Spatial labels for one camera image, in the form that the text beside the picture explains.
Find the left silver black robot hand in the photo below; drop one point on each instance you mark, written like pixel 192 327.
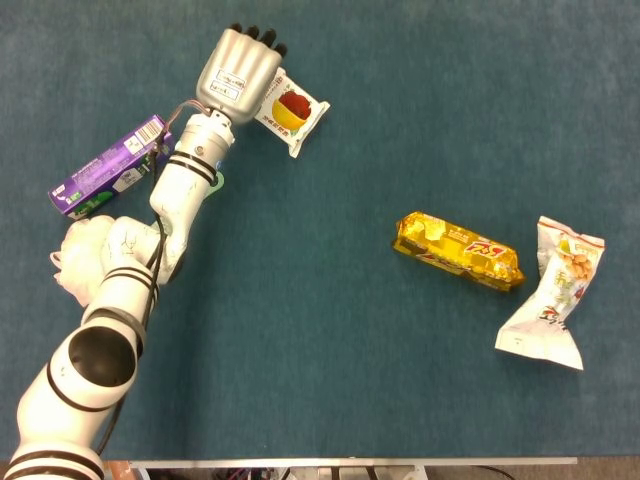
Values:
pixel 237 75

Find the small white pastry packet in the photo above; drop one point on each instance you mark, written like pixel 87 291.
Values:
pixel 295 112

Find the purple toothpaste box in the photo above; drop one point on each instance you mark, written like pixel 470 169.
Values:
pixel 110 167

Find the light green brush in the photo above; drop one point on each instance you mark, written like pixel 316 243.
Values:
pixel 216 182

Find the gold foil snack pack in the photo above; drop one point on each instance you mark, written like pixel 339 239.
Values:
pixel 460 250

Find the teal table cloth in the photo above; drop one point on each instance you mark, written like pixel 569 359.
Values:
pixel 350 390

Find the white bucket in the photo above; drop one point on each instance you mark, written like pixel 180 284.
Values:
pixel 117 470

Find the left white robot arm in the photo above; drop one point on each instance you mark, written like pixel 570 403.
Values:
pixel 125 260

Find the white and red snack bag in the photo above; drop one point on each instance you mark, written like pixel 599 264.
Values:
pixel 550 310

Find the white bath loofah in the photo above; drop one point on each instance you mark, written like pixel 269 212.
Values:
pixel 77 255

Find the white table frame rail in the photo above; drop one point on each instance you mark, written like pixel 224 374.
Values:
pixel 350 462

